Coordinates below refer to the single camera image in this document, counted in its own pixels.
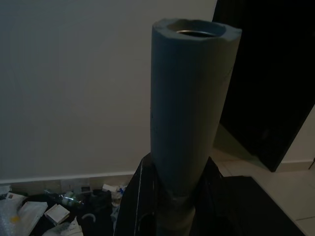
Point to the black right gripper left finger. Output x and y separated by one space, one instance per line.
137 196

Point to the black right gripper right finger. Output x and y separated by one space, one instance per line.
209 201

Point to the white and blue crumpled wrapper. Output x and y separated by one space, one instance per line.
119 194

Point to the small white carton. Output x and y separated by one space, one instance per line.
109 188

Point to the black plastic bag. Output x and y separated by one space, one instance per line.
98 211

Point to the small dark grey box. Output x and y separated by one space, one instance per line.
86 190

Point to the clear crumpled plastic bottle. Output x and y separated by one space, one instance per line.
66 196

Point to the white printed paper sheet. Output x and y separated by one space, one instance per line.
66 227

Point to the small white cardboard box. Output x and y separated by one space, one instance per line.
57 213

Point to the white padded paper package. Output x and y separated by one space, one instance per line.
32 214

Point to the clear bubble wrap sheet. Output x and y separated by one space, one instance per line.
8 211

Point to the dark wooden door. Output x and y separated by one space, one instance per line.
265 81

